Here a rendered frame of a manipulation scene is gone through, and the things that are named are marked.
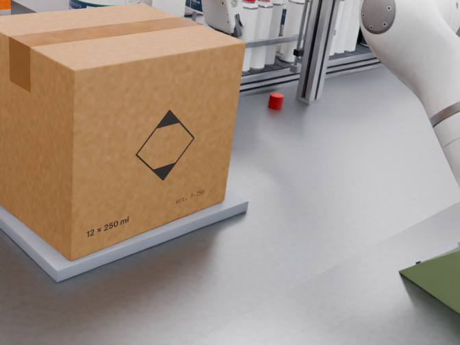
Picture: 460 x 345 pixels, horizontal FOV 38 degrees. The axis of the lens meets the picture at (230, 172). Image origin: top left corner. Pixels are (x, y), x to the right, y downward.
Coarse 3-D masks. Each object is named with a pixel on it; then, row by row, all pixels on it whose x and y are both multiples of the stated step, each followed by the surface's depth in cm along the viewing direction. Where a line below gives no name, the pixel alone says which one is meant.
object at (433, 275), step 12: (456, 252) 91; (420, 264) 96; (432, 264) 94; (444, 264) 93; (456, 264) 91; (408, 276) 98; (420, 276) 96; (432, 276) 95; (444, 276) 93; (456, 276) 91; (432, 288) 95; (444, 288) 93; (456, 288) 92; (444, 300) 94; (456, 300) 92
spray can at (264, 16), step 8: (256, 0) 159; (264, 0) 158; (264, 8) 158; (272, 8) 160; (264, 16) 159; (256, 24) 160; (264, 24) 160; (256, 32) 161; (264, 32) 161; (256, 48) 162; (264, 48) 163; (256, 56) 163; (264, 56) 164; (256, 64) 164
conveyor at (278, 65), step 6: (360, 42) 203; (360, 48) 197; (366, 48) 198; (342, 54) 189; (348, 54) 189; (354, 54) 190; (360, 54) 192; (276, 60) 175; (264, 66) 168; (270, 66) 169; (276, 66) 170; (282, 66) 170; (288, 66) 171; (252, 72) 163; (258, 72) 164; (264, 72) 165
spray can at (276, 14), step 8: (272, 0) 162; (280, 0) 163; (280, 8) 163; (272, 16) 163; (280, 16) 164; (272, 24) 164; (280, 24) 166; (272, 32) 165; (272, 48) 167; (272, 56) 168; (264, 64) 169; (272, 64) 170
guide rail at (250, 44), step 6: (336, 30) 179; (282, 36) 165; (288, 36) 166; (294, 36) 167; (246, 42) 156; (252, 42) 157; (258, 42) 159; (264, 42) 160; (270, 42) 162; (276, 42) 163; (282, 42) 165; (246, 48) 157
